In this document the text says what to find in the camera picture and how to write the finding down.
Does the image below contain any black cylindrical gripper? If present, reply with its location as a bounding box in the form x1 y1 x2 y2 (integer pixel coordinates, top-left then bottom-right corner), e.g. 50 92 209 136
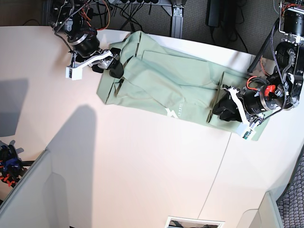
212 85 278 122
67 33 124 78

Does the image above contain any light green polo T-shirt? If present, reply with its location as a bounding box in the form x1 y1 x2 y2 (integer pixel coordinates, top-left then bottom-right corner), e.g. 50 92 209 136
97 31 247 133

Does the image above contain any black power adapter brick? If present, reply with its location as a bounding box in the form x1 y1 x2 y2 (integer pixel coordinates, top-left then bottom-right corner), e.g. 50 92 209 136
205 0 221 28

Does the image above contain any grey partition panel right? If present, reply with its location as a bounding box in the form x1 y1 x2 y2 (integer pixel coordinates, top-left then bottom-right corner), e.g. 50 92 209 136
237 191 284 228

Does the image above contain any grey partition panel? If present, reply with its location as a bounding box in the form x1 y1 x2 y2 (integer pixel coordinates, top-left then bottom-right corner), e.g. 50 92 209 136
0 150 69 228
237 191 284 228

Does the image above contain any grey mesh chair seat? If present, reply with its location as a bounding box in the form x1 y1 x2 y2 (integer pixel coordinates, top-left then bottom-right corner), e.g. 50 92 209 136
276 153 304 228

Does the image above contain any grey partition panel left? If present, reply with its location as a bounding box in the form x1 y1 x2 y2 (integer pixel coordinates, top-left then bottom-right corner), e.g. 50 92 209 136
0 150 69 228

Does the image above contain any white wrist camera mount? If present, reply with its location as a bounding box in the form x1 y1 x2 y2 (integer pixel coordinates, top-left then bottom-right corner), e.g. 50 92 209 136
220 85 264 140
65 48 121 80

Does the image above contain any black robot arm with red wires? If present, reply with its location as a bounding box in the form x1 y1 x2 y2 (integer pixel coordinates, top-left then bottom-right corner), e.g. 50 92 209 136
47 0 111 45

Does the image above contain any black robot arm with orange wires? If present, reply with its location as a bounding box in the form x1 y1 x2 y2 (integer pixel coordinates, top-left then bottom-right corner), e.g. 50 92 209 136
247 0 304 110

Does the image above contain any aluminium frame post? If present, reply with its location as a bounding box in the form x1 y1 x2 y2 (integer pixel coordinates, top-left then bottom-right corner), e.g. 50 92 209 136
171 0 185 39

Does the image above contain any white table cable grommet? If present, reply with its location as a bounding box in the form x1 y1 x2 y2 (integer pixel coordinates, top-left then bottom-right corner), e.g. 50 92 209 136
165 216 225 228

